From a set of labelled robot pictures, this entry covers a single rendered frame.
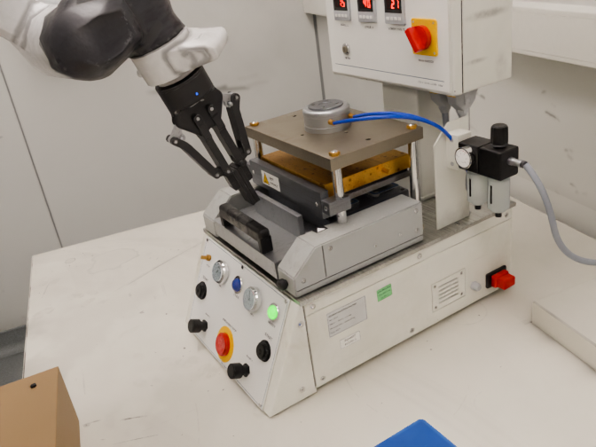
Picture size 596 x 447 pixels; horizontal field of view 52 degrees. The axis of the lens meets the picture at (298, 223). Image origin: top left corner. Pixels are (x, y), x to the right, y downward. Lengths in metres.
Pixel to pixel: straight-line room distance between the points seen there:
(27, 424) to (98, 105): 1.70
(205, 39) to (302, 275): 0.35
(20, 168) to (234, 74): 0.89
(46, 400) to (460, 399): 0.60
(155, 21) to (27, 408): 0.56
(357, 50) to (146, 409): 0.72
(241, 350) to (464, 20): 0.62
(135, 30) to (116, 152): 1.72
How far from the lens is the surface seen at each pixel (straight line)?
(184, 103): 0.88
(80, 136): 2.50
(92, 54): 0.81
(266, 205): 1.05
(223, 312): 1.09
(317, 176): 0.98
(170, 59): 0.85
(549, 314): 1.10
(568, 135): 1.44
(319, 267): 0.90
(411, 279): 1.03
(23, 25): 0.92
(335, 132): 1.01
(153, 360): 1.16
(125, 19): 0.82
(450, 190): 1.05
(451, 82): 0.99
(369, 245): 0.95
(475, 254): 1.12
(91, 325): 1.33
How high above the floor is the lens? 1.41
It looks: 26 degrees down
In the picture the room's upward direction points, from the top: 8 degrees counter-clockwise
